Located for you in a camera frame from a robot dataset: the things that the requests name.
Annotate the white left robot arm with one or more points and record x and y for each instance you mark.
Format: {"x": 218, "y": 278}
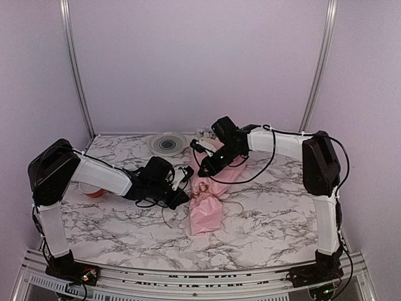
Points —
{"x": 158, "y": 183}

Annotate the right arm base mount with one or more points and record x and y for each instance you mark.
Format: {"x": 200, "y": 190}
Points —
{"x": 326, "y": 268}

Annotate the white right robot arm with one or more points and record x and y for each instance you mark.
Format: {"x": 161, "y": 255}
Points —
{"x": 312, "y": 154}

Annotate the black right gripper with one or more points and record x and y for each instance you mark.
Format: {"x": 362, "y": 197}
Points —
{"x": 212, "y": 167}

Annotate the aluminium frame post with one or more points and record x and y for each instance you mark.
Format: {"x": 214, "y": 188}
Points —
{"x": 326, "y": 41}
{"x": 70, "y": 46}

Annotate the right aluminium frame post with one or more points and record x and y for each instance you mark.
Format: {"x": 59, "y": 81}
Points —
{"x": 326, "y": 41}

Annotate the white bowl with red outside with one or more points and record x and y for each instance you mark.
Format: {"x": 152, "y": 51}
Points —
{"x": 91, "y": 191}

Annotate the left aluminium frame post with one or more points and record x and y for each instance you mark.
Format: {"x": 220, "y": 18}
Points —
{"x": 70, "y": 46}

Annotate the beige raffia ribbon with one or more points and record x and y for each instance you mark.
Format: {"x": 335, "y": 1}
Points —
{"x": 206, "y": 208}

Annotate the striped grey ceramic plate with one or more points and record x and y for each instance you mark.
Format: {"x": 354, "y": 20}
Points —
{"x": 167, "y": 144}

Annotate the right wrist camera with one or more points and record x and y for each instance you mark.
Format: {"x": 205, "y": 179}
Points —
{"x": 201, "y": 146}

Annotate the aluminium front rail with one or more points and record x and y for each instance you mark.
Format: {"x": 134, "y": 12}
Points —
{"x": 123, "y": 283}

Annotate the pink wrapping paper sheet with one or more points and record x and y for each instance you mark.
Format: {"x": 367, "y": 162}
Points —
{"x": 226, "y": 176}

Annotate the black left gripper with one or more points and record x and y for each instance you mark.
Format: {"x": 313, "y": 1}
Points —
{"x": 178, "y": 199}

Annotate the blue fake flower stem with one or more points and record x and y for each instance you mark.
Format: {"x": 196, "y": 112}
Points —
{"x": 205, "y": 133}

